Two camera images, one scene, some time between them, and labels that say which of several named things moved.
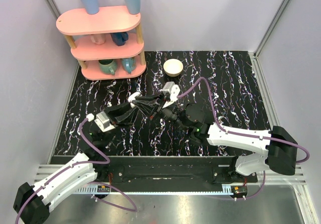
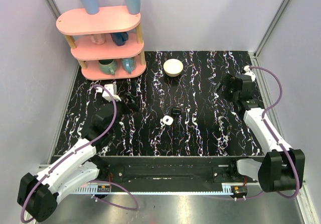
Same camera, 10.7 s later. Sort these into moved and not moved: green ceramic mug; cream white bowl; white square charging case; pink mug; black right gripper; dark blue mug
Moved: black right gripper; white square charging case
Not moved: dark blue mug; cream white bowl; pink mug; green ceramic mug
